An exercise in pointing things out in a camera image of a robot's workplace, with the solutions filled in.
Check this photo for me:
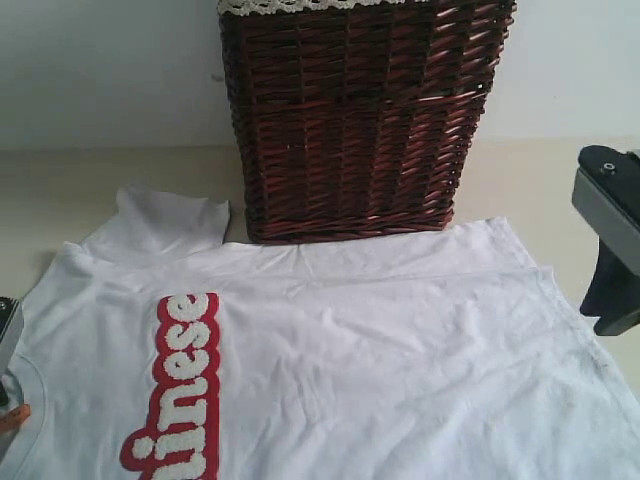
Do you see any white t-shirt red lettering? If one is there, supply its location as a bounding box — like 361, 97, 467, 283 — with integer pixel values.
1, 187, 639, 479

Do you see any dark red wicker basket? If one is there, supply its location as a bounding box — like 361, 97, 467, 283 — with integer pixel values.
219, 0, 517, 244

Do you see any orange neck label tag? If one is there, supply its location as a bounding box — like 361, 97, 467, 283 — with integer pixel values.
0, 404, 31, 434

